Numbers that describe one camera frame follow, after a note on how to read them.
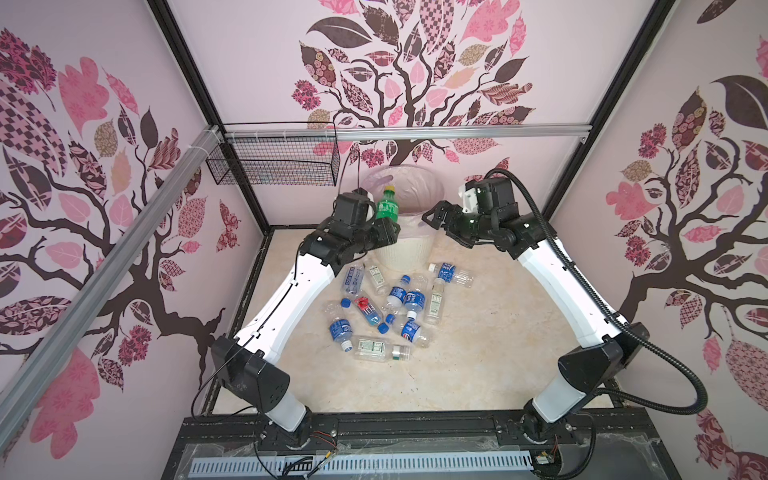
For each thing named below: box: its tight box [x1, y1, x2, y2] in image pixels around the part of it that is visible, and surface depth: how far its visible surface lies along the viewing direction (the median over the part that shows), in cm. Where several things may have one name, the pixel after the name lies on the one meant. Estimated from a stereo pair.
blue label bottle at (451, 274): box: [428, 262, 475, 288], surface depth 102 cm
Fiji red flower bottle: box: [354, 296, 381, 326], surface depth 92 cm
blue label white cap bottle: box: [404, 288, 426, 320], surface depth 94 cm
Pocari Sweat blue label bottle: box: [329, 319, 353, 353], surface depth 88 cm
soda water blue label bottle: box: [344, 264, 366, 296], surface depth 102 cm
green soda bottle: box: [376, 185, 399, 222], surface depth 75 cm
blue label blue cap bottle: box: [386, 275, 411, 307], surface depth 97 cm
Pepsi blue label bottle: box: [398, 320, 430, 348], surface depth 89 cm
